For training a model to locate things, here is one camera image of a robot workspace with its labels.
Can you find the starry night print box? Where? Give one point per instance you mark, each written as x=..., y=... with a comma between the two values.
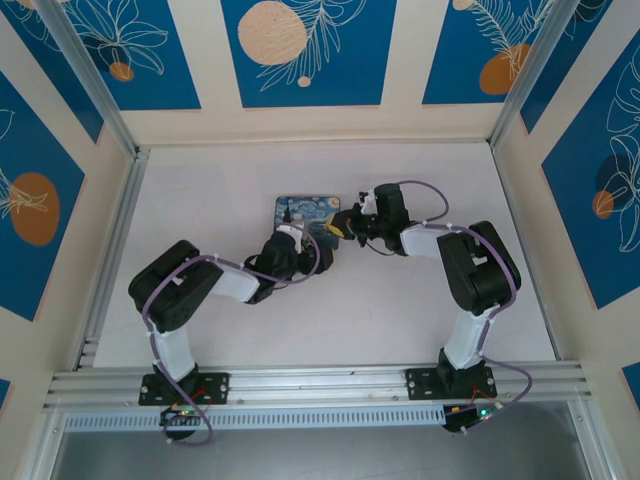
x=305, y=210

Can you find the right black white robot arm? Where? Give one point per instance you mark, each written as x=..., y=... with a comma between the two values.
x=475, y=280

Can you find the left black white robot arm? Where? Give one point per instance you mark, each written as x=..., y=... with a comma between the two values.
x=175, y=295

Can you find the left controller board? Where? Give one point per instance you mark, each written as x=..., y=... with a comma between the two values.
x=182, y=415

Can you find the controller board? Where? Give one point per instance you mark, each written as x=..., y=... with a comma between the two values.
x=182, y=415
x=475, y=416

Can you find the grey metal panel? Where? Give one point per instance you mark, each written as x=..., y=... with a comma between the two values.
x=320, y=455

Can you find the right controller board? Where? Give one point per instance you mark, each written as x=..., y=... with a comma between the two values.
x=475, y=416

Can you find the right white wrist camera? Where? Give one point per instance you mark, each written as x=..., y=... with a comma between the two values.
x=368, y=198

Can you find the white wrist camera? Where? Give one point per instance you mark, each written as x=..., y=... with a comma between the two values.
x=368, y=198
x=290, y=232

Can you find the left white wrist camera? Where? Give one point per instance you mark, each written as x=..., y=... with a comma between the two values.
x=290, y=232

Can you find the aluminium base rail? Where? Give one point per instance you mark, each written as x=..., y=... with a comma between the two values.
x=310, y=382

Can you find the right aluminium side rail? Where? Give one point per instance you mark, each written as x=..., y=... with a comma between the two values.
x=520, y=200

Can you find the aluminium side rail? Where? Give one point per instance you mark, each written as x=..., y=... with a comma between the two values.
x=520, y=200
x=125, y=215

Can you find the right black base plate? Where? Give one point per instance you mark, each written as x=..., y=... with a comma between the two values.
x=425, y=385

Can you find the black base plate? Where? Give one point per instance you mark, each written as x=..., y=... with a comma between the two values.
x=160, y=392
x=425, y=385

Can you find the left aluminium side rail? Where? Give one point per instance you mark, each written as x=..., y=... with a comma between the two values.
x=125, y=215

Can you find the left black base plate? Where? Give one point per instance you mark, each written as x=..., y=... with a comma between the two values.
x=160, y=392

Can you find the right aluminium frame post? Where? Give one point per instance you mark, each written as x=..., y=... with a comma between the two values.
x=525, y=75

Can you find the aluminium frame post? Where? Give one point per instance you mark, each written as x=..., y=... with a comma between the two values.
x=525, y=75
x=95, y=85

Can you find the left aluminium frame post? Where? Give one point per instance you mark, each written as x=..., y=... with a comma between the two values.
x=95, y=85

